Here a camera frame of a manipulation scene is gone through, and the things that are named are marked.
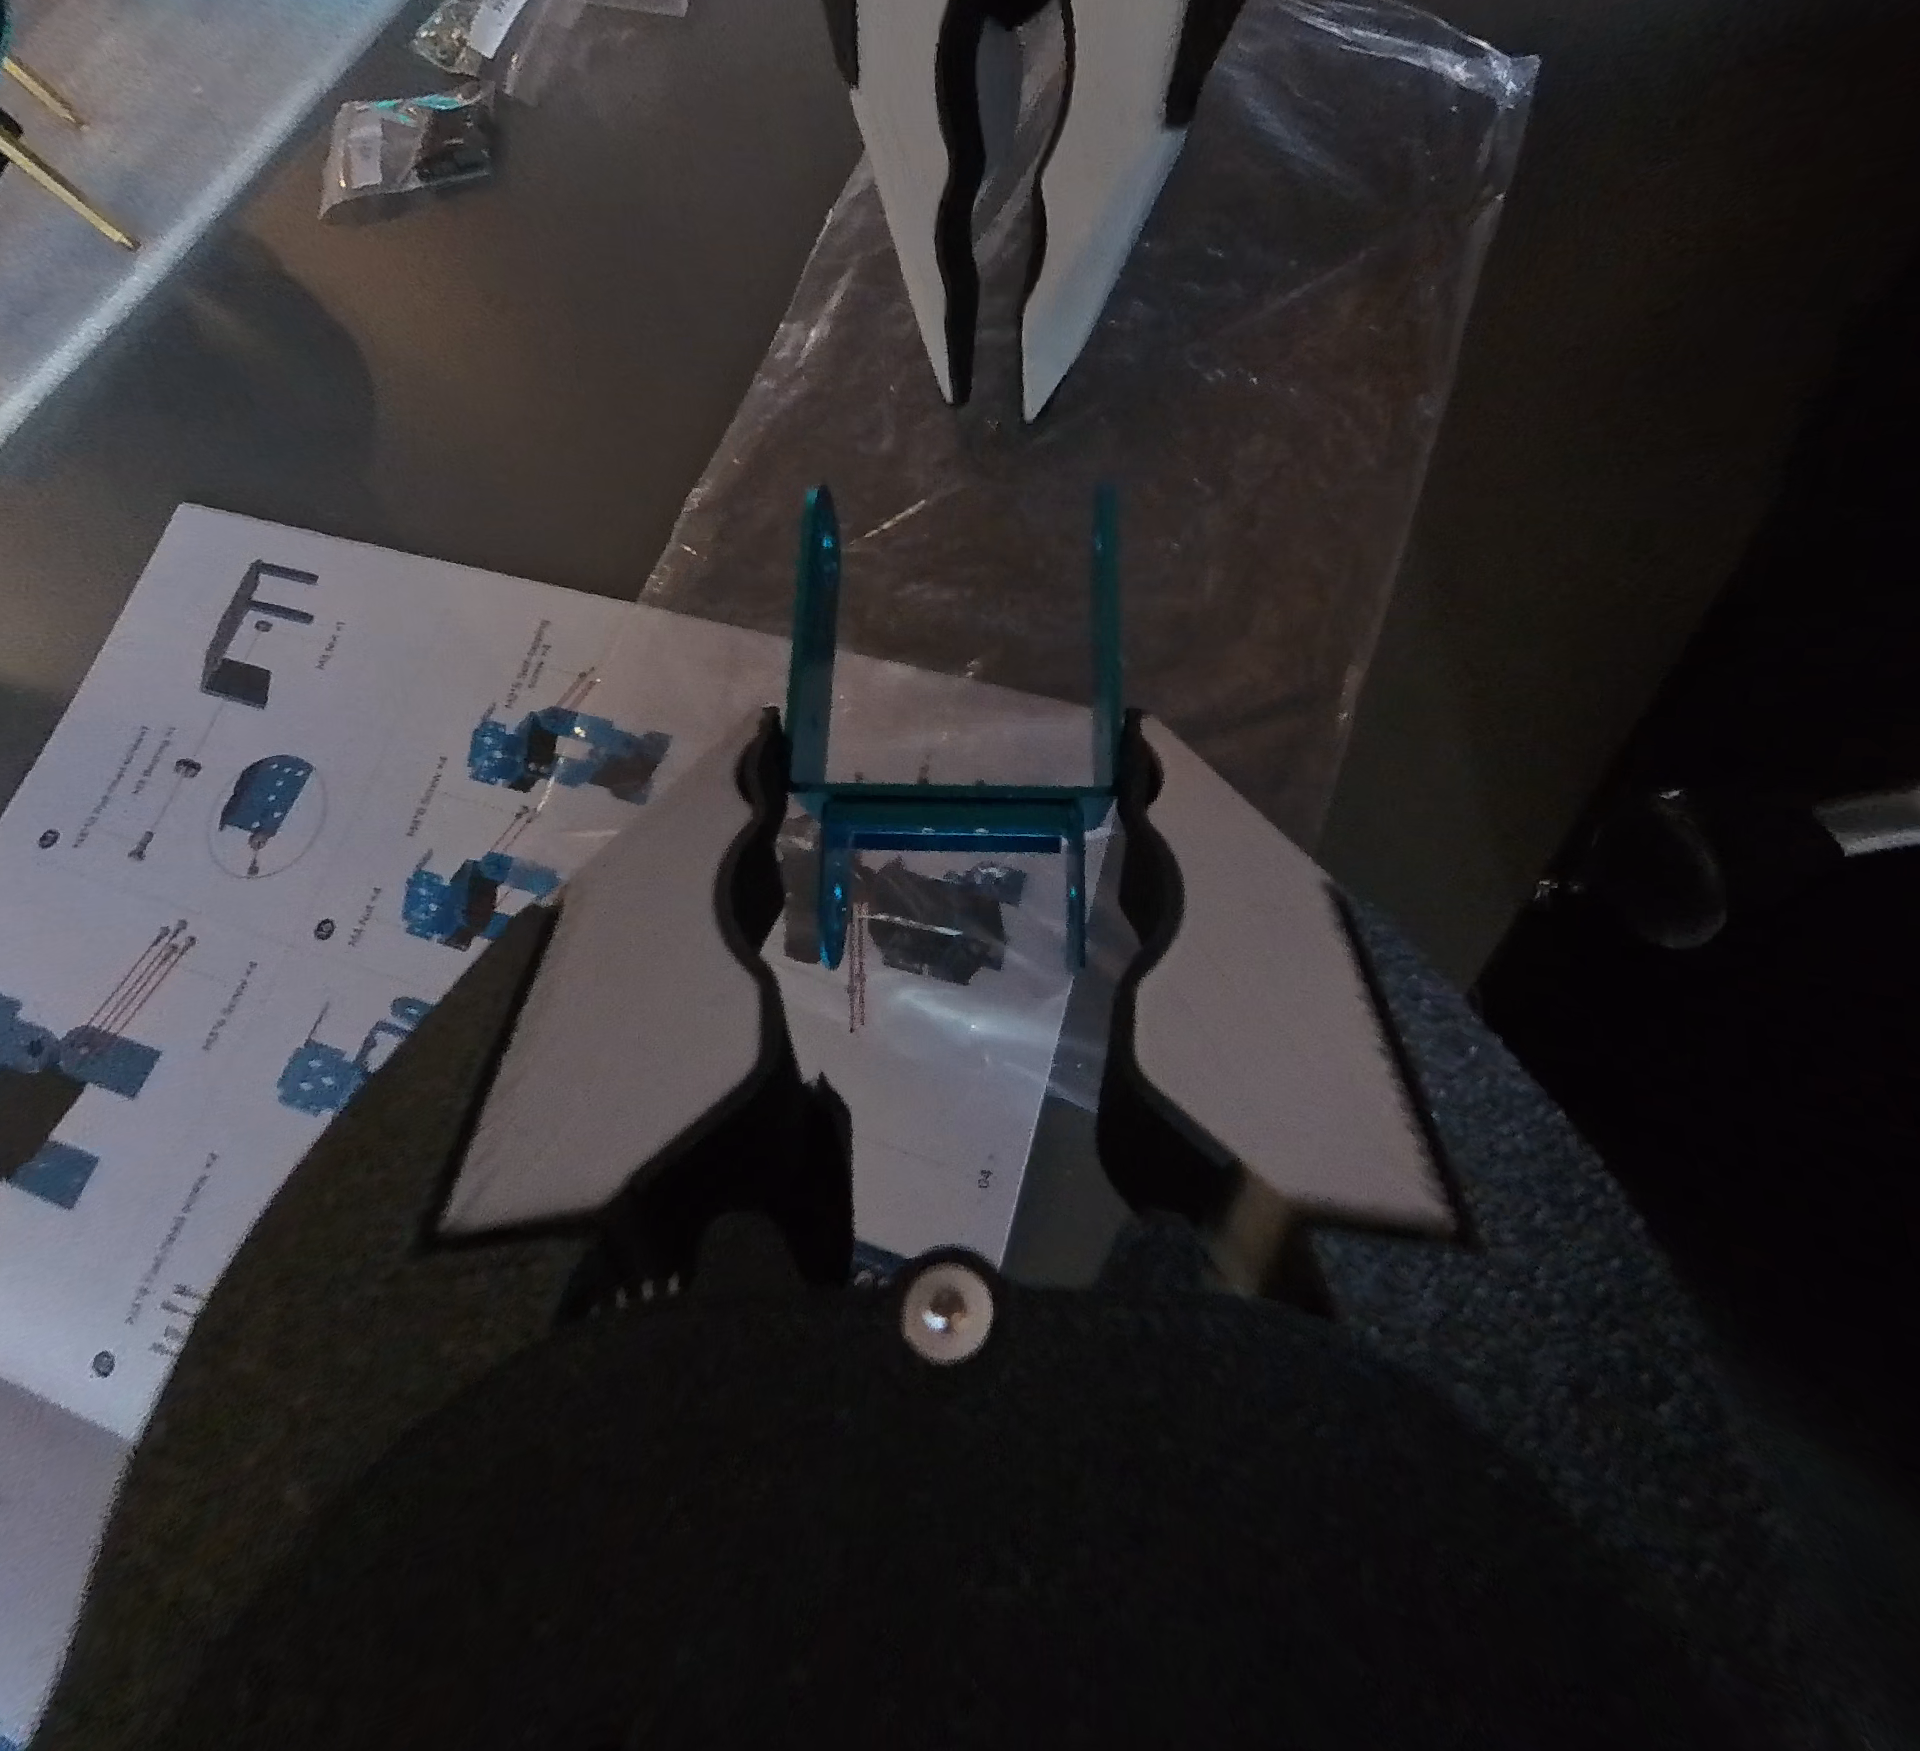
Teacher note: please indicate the white board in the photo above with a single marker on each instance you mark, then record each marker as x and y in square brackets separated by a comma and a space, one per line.
[180, 132]

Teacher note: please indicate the blue toy robot arm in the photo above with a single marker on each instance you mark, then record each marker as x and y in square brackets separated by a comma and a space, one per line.
[60, 184]

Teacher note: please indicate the clear plastic bag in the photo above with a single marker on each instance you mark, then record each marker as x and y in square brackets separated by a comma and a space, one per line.
[1320, 356]

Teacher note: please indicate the grey desk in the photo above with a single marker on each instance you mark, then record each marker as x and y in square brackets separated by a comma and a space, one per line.
[525, 356]

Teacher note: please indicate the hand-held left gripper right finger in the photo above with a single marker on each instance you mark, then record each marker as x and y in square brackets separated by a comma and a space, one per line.
[1288, 1031]

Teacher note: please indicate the open instruction manual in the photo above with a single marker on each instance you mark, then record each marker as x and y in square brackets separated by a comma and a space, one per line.
[376, 731]

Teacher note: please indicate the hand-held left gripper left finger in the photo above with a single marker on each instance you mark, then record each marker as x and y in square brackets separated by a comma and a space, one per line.
[616, 1031]

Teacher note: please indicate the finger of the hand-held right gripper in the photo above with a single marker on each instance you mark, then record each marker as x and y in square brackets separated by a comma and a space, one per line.
[900, 58]
[1125, 58]

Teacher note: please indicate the blue metal servo bracket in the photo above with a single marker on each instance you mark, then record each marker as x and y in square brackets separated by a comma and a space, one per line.
[961, 814]

